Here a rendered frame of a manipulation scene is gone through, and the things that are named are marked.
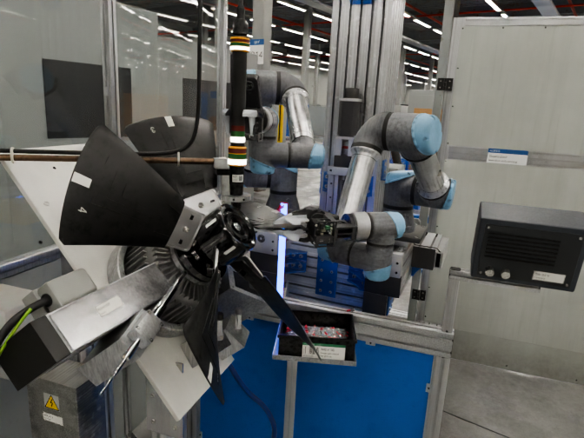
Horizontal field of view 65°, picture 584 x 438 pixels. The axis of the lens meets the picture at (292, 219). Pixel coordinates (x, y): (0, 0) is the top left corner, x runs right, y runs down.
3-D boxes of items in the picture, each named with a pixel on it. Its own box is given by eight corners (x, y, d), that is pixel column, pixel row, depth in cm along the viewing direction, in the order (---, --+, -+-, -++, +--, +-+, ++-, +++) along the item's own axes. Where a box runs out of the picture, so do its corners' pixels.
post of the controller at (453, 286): (441, 331, 136) (450, 268, 131) (441, 327, 139) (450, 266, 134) (452, 334, 135) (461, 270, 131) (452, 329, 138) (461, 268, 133)
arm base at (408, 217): (381, 222, 192) (383, 198, 189) (417, 227, 186) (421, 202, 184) (372, 229, 178) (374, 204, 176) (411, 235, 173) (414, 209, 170)
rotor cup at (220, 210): (164, 248, 98) (206, 215, 93) (188, 217, 111) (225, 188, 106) (211, 294, 102) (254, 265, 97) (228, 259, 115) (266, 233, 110)
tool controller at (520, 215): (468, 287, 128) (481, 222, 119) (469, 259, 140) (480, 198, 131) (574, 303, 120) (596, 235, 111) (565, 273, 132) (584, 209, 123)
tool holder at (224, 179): (215, 202, 106) (215, 160, 104) (211, 196, 113) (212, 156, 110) (253, 202, 108) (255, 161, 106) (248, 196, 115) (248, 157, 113)
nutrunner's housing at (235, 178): (228, 210, 109) (233, 3, 98) (227, 207, 113) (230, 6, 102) (245, 210, 110) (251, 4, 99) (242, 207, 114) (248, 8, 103)
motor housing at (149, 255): (154, 346, 101) (194, 320, 96) (96, 261, 102) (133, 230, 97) (206, 307, 123) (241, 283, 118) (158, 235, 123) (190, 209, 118)
